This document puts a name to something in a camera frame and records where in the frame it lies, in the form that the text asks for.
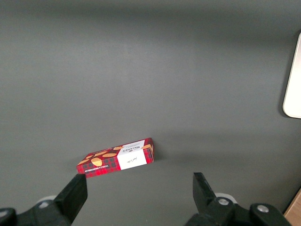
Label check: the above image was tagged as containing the white plastic tray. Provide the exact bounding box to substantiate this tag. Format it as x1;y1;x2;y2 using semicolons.
282;32;301;119

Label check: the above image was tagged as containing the red tartan shortbread box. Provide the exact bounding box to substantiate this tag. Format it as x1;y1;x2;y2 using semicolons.
76;137;155;179

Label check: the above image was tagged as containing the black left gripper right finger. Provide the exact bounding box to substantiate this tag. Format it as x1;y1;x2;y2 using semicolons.
184;172;292;226

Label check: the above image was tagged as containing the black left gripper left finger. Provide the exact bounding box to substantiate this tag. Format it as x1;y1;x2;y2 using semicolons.
0;173;88;226

